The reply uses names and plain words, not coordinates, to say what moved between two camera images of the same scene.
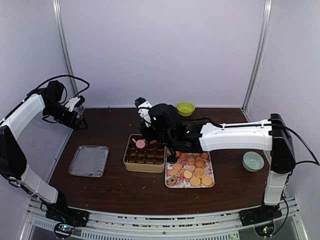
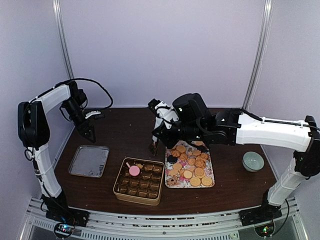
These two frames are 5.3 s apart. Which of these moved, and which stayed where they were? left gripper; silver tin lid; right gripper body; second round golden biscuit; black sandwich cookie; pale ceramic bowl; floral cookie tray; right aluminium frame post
Moved: right gripper body; left gripper
Stayed: right aluminium frame post; floral cookie tray; second round golden biscuit; silver tin lid; black sandwich cookie; pale ceramic bowl
